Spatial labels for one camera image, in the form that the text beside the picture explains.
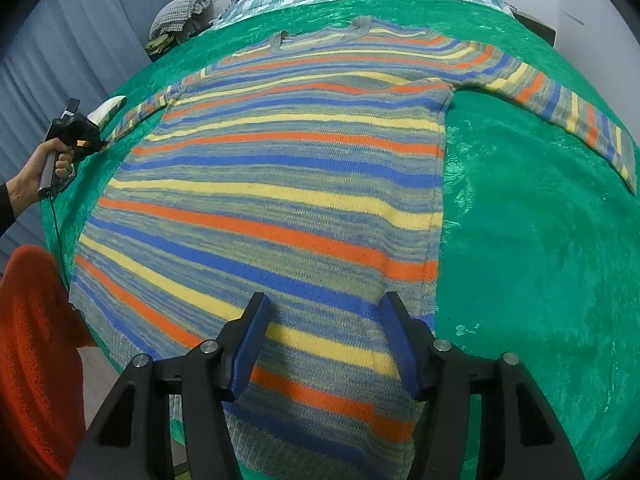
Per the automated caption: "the striped clothes pile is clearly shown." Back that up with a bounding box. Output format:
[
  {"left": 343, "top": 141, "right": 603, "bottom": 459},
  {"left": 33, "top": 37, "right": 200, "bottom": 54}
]
[{"left": 144, "top": 0, "right": 214, "bottom": 58}]

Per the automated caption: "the green floral bedspread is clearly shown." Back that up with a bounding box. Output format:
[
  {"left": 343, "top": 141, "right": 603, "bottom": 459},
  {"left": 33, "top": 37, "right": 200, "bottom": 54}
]
[{"left": 40, "top": 0, "right": 639, "bottom": 479}]

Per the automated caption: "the person's left hand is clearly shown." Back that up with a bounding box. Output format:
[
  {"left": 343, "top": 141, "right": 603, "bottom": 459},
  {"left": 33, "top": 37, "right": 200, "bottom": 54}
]
[{"left": 6, "top": 139, "right": 74, "bottom": 219}]

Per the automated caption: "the patterned beige cushion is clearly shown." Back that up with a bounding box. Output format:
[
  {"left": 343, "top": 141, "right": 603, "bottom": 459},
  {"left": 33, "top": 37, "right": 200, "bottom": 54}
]
[{"left": 87, "top": 96, "right": 127, "bottom": 130}]

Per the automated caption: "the white wardrobe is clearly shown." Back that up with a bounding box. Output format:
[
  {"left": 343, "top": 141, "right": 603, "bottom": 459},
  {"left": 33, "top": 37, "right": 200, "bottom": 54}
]
[{"left": 504, "top": 0, "right": 639, "bottom": 139}]

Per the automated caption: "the striped knit sweater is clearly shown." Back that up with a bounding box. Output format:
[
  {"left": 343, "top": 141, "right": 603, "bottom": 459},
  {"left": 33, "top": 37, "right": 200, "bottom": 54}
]
[{"left": 70, "top": 18, "right": 639, "bottom": 479}]

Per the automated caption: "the black cable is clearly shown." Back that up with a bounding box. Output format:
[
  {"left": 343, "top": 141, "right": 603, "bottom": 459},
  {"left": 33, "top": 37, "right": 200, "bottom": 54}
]
[{"left": 48, "top": 196, "right": 72, "bottom": 286}]

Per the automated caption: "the blue-grey curtain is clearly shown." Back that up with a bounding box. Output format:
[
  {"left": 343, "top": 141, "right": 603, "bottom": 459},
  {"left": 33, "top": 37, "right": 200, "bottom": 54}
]
[{"left": 0, "top": 0, "right": 181, "bottom": 271}]

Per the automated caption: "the orange fluffy garment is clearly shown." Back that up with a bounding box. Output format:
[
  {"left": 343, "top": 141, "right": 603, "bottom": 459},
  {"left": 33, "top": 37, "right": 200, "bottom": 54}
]
[{"left": 1, "top": 246, "right": 96, "bottom": 479}]

